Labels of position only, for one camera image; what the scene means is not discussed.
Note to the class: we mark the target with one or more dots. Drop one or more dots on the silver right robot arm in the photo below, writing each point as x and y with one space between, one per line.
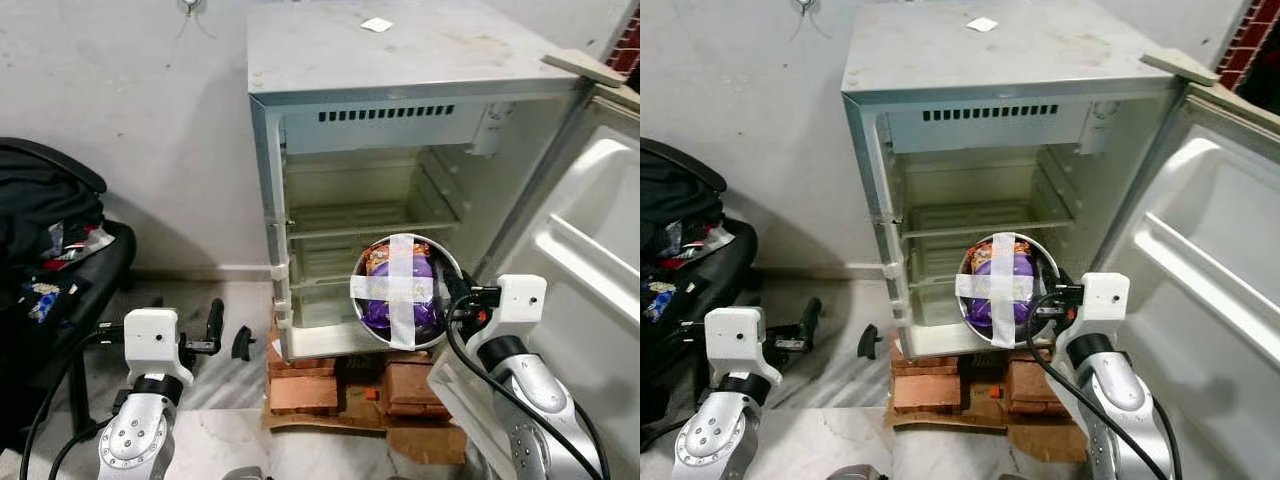
530 400
1110 390

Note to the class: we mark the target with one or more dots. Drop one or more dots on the black bag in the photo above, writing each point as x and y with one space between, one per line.
670 205
40 210

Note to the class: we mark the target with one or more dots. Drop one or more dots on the small black floor object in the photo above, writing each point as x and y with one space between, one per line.
869 344
243 345

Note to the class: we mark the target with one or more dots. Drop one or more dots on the grey robot knee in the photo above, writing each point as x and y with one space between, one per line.
243 473
858 472

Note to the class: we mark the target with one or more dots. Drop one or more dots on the black office chair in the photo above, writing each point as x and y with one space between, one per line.
735 270
100 270

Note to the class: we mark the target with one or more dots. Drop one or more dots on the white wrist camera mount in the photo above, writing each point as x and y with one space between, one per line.
150 340
735 340
1103 300
522 300

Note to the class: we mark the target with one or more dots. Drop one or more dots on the clear fridge shelf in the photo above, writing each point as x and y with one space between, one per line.
370 218
985 215

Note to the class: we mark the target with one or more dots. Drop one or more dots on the red brick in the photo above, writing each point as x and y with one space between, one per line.
303 388
1032 386
925 386
412 388

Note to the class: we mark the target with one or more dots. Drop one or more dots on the brown cardboard sheet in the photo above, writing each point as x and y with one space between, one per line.
430 440
1050 440

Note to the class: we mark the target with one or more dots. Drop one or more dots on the white fridge door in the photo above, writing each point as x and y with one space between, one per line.
1200 300
590 250

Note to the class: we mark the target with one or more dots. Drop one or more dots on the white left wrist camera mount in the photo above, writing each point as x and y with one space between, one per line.
150 340
735 340

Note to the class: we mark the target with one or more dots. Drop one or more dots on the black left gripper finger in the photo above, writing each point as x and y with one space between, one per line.
811 320
215 320

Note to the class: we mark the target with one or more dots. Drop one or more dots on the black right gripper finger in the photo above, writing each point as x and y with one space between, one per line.
453 288
1042 287

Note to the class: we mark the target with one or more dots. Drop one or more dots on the red white snack packet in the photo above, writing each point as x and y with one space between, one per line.
705 243
85 245

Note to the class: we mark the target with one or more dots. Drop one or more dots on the small white paper piece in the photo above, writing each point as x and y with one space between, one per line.
377 24
982 24

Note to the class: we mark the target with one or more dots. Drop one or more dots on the metal wall hook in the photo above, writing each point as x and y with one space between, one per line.
807 6
190 6

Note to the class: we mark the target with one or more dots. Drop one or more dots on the taped bowl with purple snack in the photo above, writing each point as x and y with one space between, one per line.
1005 288
400 290

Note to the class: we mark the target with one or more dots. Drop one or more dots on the red tiled column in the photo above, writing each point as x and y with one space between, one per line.
1250 45
626 45

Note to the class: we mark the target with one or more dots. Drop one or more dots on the beige wooden block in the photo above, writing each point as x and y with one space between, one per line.
585 68
1180 66

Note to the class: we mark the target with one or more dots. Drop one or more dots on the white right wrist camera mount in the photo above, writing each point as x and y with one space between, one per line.
522 300
1103 300

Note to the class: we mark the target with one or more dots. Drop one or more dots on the blue snack packet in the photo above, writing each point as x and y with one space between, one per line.
45 300
662 298

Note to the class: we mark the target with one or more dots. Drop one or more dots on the small grey fridge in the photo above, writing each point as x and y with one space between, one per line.
1000 50
400 50

